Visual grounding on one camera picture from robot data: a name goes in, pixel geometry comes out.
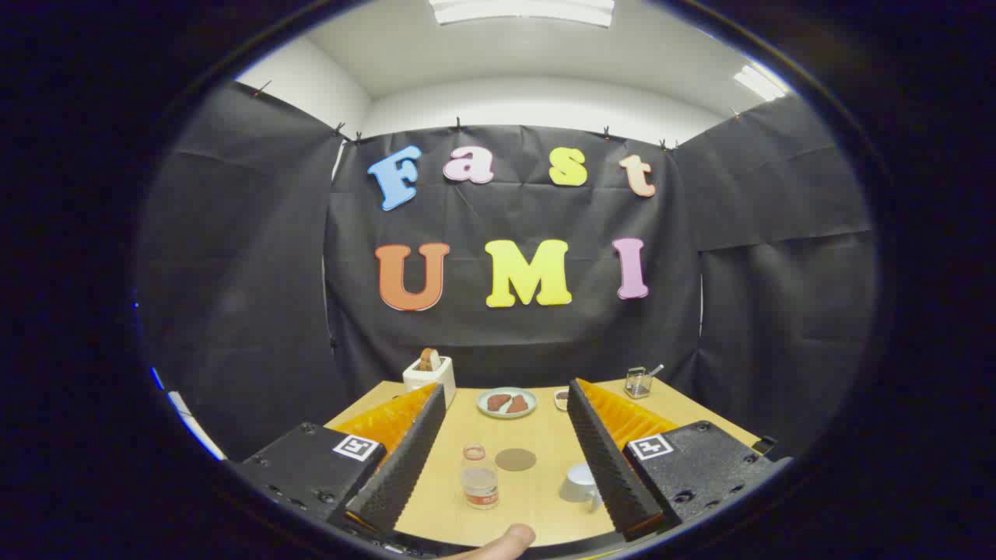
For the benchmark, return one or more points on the small white divided dish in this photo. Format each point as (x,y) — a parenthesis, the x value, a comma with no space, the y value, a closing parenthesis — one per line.
(561,399)

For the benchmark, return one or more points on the toasted bread slice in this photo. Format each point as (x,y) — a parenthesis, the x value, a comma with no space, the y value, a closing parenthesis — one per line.
(429,359)

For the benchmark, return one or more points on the wooden table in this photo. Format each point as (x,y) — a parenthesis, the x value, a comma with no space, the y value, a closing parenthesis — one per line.
(537,513)

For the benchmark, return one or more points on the white cup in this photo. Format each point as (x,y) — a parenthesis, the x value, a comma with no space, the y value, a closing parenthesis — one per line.
(577,484)

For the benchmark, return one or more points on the small ceiling light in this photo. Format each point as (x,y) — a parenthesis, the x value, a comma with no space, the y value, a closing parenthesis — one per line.
(760,82)

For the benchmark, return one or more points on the small glass jar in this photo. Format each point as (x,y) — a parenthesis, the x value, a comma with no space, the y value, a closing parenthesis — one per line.
(637,385)

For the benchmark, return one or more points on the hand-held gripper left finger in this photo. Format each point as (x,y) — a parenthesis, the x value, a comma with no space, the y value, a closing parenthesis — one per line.
(405,467)

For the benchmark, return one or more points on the brown round coaster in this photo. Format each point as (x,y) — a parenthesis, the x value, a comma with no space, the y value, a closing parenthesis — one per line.
(516,460)

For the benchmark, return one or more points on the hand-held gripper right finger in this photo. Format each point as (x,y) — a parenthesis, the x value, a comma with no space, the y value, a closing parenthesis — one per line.
(611,474)

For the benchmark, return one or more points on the clear plastic juice bottle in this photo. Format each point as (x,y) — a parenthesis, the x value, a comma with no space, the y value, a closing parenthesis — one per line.
(480,488)

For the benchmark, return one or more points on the pale green plate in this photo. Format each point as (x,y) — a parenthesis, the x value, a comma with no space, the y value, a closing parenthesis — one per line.
(506,414)

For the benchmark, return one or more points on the long ceiling light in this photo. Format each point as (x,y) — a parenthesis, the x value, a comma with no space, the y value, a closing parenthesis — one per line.
(521,11)

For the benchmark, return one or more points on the brown meat piece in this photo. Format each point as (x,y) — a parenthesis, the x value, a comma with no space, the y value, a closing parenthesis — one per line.
(518,404)
(498,402)

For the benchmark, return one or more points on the white toaster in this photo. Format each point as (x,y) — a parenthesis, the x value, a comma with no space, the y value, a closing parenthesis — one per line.
(429,385)

